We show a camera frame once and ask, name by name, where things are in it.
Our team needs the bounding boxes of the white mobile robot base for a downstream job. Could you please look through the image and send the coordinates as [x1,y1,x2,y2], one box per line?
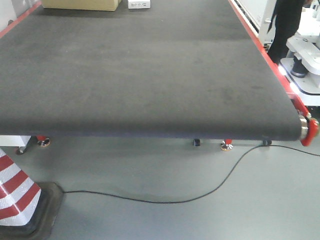
[279,35,320,107]

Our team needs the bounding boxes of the dark grey conveyor belt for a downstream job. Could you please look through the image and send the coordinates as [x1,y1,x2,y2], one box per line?
[0,0,301,141]

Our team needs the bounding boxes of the long white carton box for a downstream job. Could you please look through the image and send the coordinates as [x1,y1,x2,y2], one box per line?
[127,0,151,10]

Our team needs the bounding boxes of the brown cardboard box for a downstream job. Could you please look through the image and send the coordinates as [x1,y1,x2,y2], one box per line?
[41,0,122,12]

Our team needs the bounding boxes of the left red white traffic cone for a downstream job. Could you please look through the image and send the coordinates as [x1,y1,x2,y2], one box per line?
[0,150,63,240]

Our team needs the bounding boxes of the person in dark clothes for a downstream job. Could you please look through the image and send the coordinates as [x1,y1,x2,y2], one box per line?
[267,0,312,65]

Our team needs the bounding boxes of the black floor cable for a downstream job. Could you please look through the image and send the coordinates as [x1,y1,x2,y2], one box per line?
[62,144,320,205]

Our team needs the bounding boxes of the red conveyor side rail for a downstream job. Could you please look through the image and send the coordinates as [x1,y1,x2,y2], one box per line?
[229,0,320,147]

